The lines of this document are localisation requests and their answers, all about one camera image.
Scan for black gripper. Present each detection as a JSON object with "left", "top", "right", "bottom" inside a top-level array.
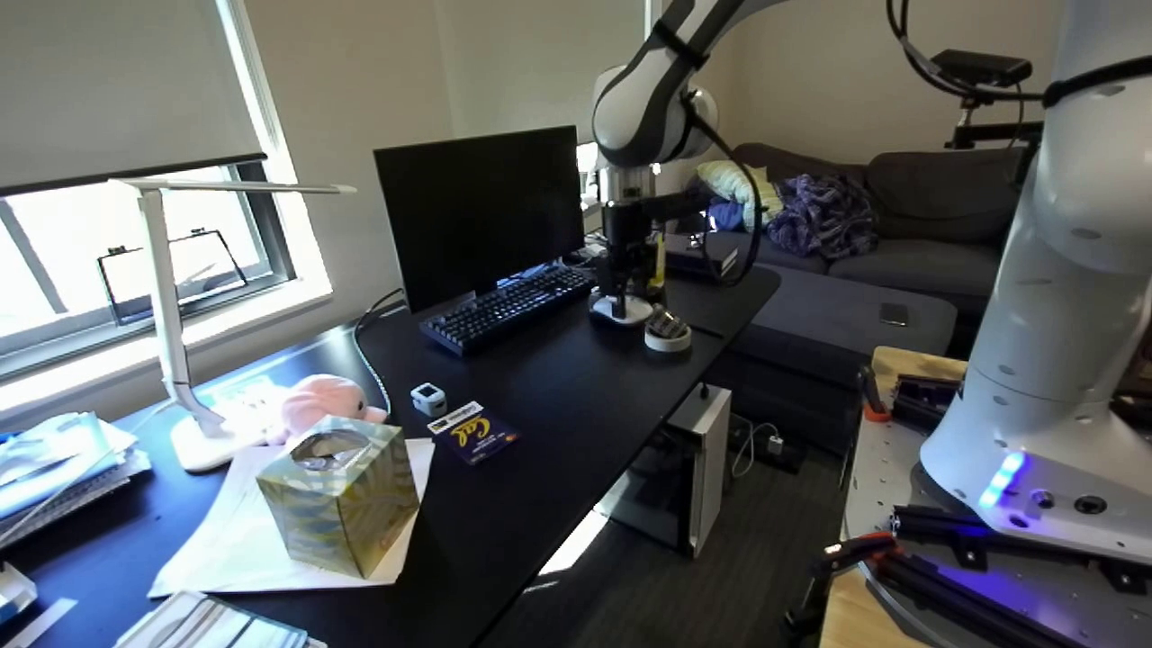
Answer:
[{"left": 602, "top": 198, "right": 656, "bottom": 306}]

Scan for white computer mouse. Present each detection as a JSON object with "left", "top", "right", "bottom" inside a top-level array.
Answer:
[{"left": 592, "top": 294, "right": 656, "bottom": 326}]

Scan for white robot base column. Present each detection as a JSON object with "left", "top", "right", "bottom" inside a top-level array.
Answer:
[{"left": 919, "top": 0, "right": 1152, "bottom": 566}]

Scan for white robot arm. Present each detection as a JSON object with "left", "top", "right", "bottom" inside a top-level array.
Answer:
[{"left": 592, "top": 0, "right": 777, "bottom": 324}]

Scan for white robot base table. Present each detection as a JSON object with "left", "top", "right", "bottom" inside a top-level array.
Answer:
[{"left": 819, "top": 342, "right": 1152, "bottom": 648}]

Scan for white desk lamp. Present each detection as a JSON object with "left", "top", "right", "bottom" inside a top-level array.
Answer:
[{"left": 105, "top": 175, "right": 361, "bottom": 476}]

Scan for white tape roll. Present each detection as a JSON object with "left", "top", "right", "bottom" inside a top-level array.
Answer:
[{"left": 645, "top": 308, "right": 692, "bottom": 354}]

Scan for black keyboard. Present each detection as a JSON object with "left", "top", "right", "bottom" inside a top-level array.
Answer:
[{"left": 423, "top": 265, "right": 593, "bottom": 356}]

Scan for black computer monitor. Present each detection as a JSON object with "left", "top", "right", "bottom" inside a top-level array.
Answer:
[{"left": 374, "top": 127, "right": 583, "bottom": 308}]

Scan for purple clothing pile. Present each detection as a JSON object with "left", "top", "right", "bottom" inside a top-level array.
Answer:
[{"left": 770, "top": 171, "right": 879, "bottom": 264}]

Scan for white computer tower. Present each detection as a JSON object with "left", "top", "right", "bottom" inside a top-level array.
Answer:
[{"left": 602, "top": 381, "right": 733, "bottom": 559}]

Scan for dark blue yellow card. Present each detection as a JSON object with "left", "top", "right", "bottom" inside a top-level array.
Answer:
[{"left": 429, "top": 401, "right": 518, "bottom": 465}]

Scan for small white cube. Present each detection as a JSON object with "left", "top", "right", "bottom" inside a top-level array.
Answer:
[{"left": 411, "top": 381, "right": 446, "bottom": 419}]

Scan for dark grey sofa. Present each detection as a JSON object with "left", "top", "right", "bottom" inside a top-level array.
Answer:
[{"left": 699, "top": 140, "right": 1042, "bottom": 455}]

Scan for patterned tissue box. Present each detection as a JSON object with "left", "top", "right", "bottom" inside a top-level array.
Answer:
[{"left": 257, "top": 419, "right": 419, "bottom": 577}]

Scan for white paper sheets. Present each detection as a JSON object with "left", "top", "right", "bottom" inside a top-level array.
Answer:
[{"left": 152, "top": 429, "right": 431, "bottom": 597}]

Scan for stack of papers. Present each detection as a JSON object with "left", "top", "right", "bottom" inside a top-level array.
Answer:
[{"left": 0, "top": 413, "right": 152, "bottom": 546}]

